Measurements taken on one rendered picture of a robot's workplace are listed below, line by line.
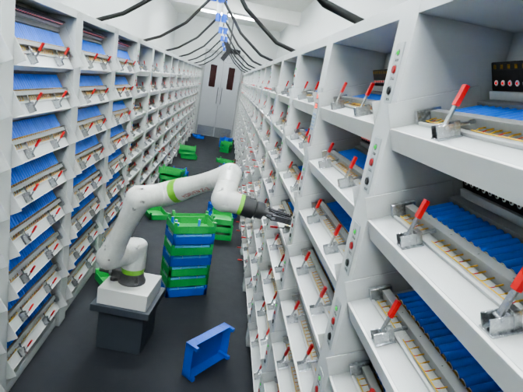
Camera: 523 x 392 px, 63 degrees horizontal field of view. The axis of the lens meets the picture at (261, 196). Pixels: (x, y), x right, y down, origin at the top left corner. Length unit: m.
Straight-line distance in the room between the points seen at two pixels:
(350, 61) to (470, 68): 0.70
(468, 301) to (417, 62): 0.48
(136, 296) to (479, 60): 1.94
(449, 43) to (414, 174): 0.26
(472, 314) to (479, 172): 0.18
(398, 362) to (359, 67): 1.08
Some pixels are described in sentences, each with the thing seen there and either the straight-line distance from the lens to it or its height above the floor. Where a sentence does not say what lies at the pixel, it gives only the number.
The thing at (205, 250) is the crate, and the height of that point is 0.35.
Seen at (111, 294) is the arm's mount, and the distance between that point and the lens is 2.43.
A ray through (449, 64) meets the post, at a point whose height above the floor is 1.63.
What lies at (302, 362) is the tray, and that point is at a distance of 1.42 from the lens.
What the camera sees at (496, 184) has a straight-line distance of 0.60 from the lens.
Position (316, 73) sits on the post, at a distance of 2.29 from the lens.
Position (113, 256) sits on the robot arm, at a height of 0.59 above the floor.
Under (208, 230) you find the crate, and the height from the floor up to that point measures 0.50.
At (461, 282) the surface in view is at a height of 1.31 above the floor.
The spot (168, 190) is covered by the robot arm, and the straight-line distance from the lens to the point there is 2.09.
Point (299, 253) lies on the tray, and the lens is 1.70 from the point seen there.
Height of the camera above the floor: 1.53
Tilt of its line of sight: 14 degrees down
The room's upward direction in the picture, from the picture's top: 10 degrees clockwise
